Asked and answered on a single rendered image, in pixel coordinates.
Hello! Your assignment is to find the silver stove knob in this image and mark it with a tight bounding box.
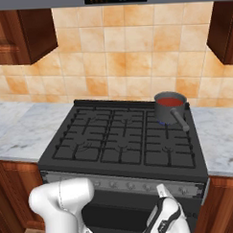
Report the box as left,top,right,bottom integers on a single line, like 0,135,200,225
107,180,119,190
92,178,103,189
126,181,136,192

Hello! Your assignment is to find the grey range hood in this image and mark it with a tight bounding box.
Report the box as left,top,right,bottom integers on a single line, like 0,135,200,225
0,0,233,12

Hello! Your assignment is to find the grey saucepan with handle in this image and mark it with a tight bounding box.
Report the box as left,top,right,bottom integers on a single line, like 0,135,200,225
152,89,191,134

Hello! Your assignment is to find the dark grey gas stove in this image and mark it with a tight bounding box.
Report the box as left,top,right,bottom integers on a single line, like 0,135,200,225
35,92,213,233

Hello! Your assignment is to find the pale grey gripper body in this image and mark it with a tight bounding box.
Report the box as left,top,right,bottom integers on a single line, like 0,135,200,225
156,182,173,201

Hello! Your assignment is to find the red marinara sauce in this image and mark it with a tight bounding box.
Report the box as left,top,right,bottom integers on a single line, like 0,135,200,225
157,95,185,109

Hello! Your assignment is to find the brown wooden wall cupboard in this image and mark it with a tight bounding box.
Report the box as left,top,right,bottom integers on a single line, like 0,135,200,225
0,1,59,67
204,0,233,67

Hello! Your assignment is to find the black oven door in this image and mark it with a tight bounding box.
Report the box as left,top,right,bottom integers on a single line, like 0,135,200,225
80,184,200,233

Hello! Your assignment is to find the brown wooden base cupboard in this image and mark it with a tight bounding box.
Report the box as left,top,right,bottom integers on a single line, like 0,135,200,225
190,175,233,233
0,157,47,233

